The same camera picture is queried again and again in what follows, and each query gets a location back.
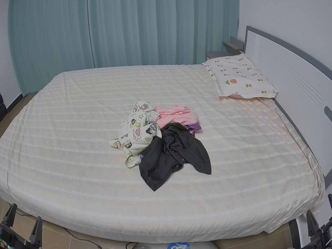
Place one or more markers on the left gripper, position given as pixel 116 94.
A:
pixel 15 239

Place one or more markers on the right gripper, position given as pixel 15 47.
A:
pixel 324 239

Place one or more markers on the black T-shirt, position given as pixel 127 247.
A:
pixel 168 159

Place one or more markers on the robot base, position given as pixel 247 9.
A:
pixel 181 246

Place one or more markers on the bed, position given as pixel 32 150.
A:
pixel 77 113

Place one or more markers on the black chest of drawers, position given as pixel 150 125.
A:
pixel 2 108

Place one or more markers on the white printed garment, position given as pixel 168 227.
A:
pixel 134 131

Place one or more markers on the purple garment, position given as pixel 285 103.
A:
pixel 195 126

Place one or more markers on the white printed pillow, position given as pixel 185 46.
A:
pixel 241 74

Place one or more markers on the pink garment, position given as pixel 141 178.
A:
pixel 176 115

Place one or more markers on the grey bedside table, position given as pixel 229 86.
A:
pixel 220 54

